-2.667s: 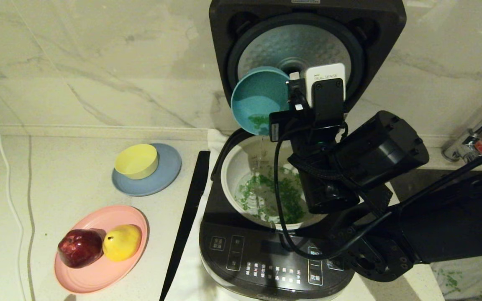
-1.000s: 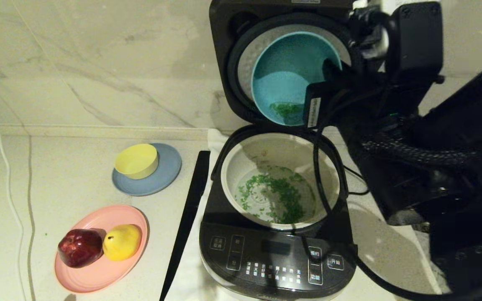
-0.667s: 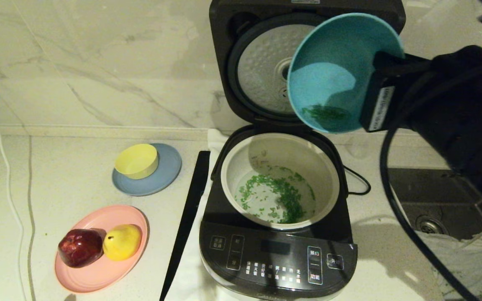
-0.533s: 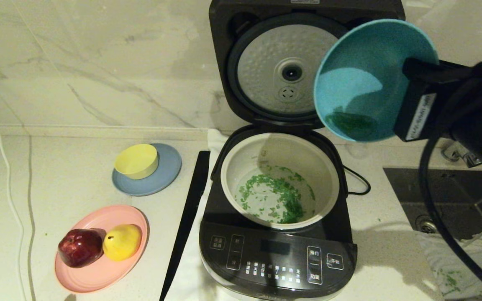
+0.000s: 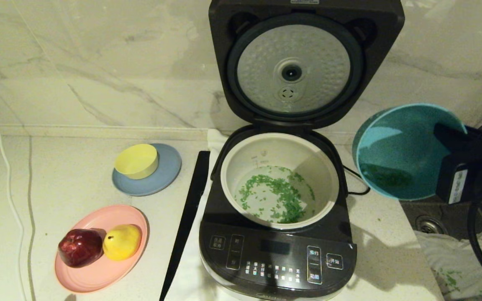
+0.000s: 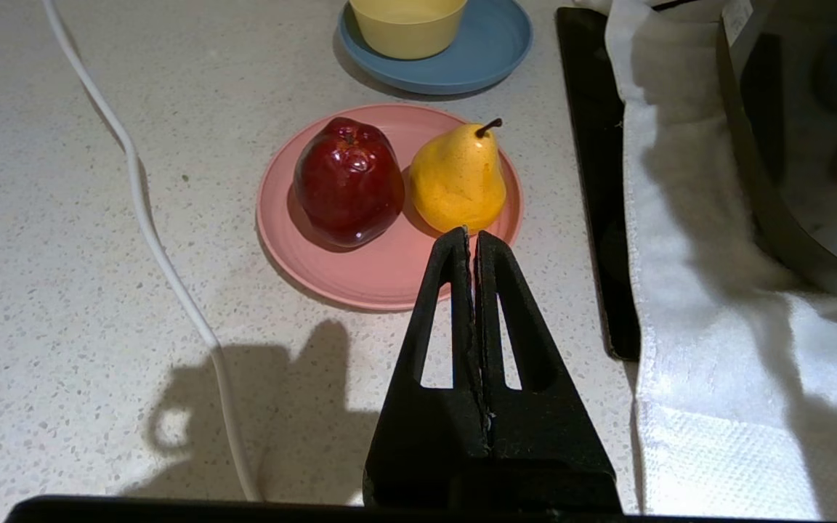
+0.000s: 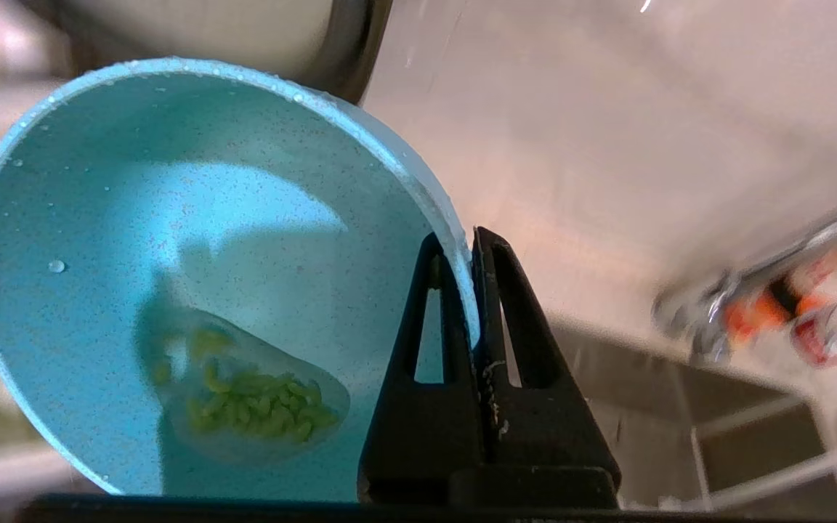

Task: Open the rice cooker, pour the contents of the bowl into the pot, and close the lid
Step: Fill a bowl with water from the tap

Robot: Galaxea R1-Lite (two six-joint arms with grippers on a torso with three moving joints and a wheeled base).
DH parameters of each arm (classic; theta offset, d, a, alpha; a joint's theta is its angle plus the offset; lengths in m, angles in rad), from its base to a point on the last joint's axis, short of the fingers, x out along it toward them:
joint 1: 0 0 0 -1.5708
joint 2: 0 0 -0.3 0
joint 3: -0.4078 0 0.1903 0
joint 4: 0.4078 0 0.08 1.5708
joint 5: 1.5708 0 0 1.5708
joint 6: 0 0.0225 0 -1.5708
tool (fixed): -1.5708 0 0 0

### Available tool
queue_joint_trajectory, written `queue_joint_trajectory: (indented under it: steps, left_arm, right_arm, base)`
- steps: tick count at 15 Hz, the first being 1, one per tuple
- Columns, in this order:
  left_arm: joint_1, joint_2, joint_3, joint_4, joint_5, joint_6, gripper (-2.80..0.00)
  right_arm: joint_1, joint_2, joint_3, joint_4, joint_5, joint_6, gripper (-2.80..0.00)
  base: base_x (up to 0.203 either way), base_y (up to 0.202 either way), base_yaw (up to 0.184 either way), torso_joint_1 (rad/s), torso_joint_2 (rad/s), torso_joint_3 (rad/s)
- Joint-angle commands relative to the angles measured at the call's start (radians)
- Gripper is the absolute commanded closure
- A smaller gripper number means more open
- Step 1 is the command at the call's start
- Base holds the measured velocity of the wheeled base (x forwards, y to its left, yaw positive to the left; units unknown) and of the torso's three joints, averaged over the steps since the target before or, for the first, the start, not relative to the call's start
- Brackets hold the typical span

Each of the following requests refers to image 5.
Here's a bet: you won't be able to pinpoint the teal bowl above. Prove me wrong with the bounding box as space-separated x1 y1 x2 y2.
352 103 467 200

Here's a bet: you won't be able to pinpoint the black rice cooker lid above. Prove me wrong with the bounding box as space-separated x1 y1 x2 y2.
208 0 405 129

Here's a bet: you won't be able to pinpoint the green rice grains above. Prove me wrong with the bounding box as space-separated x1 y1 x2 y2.
239 164 415 223

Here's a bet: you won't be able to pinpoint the white inner pot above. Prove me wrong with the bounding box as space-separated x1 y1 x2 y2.
220 133 340 230

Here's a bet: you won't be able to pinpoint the black rice cooker body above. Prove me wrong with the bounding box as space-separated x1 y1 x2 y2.
199 125 357 301

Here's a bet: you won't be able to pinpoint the yellow bowl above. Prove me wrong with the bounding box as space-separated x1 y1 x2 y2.
114 144 159 179

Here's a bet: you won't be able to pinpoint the sink drain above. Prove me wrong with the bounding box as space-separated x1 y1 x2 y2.
416 215 449 235

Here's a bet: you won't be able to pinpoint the steel sink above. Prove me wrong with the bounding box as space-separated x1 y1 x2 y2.
400 194 482 300

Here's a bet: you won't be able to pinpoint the white cloth with green specks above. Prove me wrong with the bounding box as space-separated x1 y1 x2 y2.
417 231 482 300

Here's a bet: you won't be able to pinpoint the flat black strip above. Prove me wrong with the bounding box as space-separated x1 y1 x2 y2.
159 150 211 301

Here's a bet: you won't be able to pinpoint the blue plate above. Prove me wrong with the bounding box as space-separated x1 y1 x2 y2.
112 143 182 196

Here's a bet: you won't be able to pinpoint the yellow pear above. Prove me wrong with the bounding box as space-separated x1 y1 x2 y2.
103 224 142 261

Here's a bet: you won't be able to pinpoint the pink plate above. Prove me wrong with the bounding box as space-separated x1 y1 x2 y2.
54 204 149 293

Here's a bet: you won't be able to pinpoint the red apple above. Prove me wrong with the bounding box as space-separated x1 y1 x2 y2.
58 228 103 268

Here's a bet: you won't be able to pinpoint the black power cord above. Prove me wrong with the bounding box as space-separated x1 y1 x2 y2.
344 165 370 195

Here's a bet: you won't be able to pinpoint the white cable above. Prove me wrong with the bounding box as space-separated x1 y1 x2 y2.
0 69 29 301

